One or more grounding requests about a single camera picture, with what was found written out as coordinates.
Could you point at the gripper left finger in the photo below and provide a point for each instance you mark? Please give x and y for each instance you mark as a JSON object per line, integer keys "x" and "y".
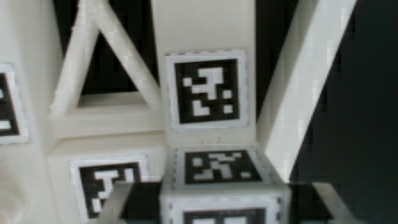
{"x": 128, "y": 208}

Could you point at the white chair seat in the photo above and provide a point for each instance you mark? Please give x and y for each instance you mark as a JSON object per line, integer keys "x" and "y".
{"x": 204, "y": 35}

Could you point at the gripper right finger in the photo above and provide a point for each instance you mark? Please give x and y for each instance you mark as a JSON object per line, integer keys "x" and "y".
{"x": 318, "y": 207}

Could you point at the white chair back frame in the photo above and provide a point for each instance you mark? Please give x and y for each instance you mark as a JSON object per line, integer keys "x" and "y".
{"x": 81, "y": 134}

